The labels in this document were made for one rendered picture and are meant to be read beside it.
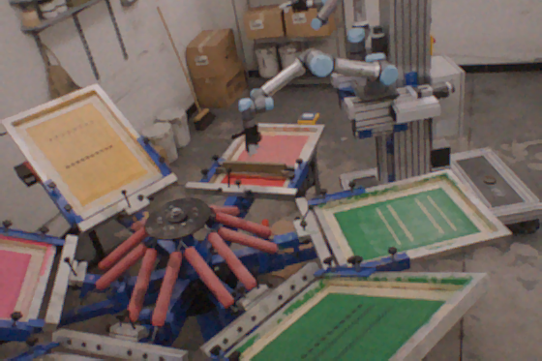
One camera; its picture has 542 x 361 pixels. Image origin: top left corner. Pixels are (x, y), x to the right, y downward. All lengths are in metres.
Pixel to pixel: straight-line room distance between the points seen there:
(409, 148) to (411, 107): 0.55
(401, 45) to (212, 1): 4.02
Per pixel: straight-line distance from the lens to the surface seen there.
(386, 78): 3.09
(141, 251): 2.39
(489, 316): 3.59
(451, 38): 6.47
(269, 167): 3.09
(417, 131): 3.73
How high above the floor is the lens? 2.66
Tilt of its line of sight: 31 degrees down
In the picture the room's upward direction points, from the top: 10 degrees counter-clockwise
